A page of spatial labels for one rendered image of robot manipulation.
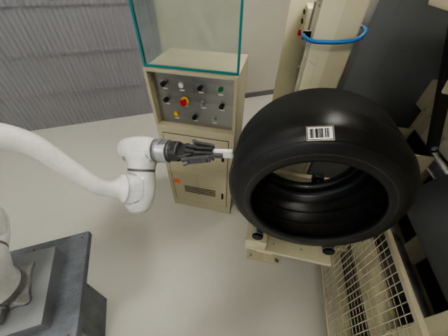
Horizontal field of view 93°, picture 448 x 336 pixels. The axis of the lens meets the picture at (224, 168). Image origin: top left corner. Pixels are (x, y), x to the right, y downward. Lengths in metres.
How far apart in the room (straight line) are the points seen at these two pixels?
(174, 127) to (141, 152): 0.72
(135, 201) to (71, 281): 0.59
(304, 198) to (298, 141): 0.55
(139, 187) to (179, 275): 1.13
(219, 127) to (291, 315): 1.36
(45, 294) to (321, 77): 1.37
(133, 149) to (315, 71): 0.70
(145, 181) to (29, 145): 0.33
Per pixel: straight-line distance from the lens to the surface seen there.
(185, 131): 1.50
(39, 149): 0.77
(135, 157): 0.84
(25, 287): 1.28
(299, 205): 1.06
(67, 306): 1.27
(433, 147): 1.08
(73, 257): 1.37
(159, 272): 1.88
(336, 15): 0.84
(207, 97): 1.37
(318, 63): 0.87
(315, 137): 0.55
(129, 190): 0.82
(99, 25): 3.22
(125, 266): 1.98
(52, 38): 3.34
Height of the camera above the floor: 1.72
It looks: 44 degrees down
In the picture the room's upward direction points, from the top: 1 degrees clockwise
